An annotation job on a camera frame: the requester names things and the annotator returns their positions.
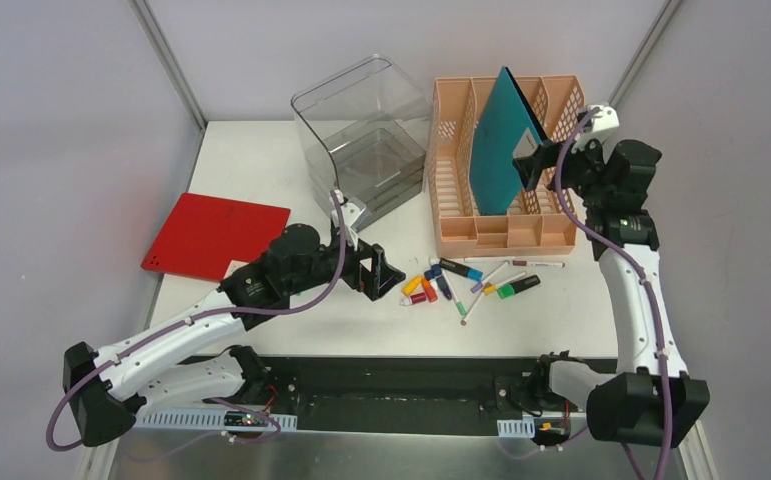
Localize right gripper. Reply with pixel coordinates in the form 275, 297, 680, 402
512, 130, 611, 206

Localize teal blue folder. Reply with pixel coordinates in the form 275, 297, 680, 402
469, 66, 547, 216

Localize red folder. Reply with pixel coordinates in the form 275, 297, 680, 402
141, 193, 291, 281

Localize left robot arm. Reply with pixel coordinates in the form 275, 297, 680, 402
58, 224, 406, 447

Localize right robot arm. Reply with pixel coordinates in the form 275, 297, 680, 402
509, 139, 710, 449

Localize red white short marker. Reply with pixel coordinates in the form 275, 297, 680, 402
400, 293, 428, 306

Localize orange red marker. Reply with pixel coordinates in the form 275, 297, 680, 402
421, 278, 438, 303

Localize peach plastic file rack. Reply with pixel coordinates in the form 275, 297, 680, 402
425, 77, 577, 258

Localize white marker green tip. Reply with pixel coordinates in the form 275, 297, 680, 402
442, 270, 467, 318

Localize black highlighter blue cap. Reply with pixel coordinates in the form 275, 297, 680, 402
438, 258, 483, 282

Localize thin white pen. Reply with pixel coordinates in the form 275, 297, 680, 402
464, 256, 516, 263

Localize white pen red cap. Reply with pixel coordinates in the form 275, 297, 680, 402
510, 260, 565, 268

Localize white marker yellow cap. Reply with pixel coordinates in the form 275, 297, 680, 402
482, 272, 526, 295

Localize black highlighter green cap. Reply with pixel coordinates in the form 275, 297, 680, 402
496, 275, 541, 299

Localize clear grey drawer organizer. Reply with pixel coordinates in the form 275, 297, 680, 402
290, 54, 432, 230

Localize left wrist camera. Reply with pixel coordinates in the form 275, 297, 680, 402
330, 189, 371, 232

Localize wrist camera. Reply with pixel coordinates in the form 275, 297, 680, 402
330, 189, 371, 232
576, 103, 620, 145

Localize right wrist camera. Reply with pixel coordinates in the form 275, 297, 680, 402
576, 103, 620, 145

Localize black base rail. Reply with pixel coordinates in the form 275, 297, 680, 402
228, 356, 579, 436

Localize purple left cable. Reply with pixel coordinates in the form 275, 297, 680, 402
45, 190, 350, 464

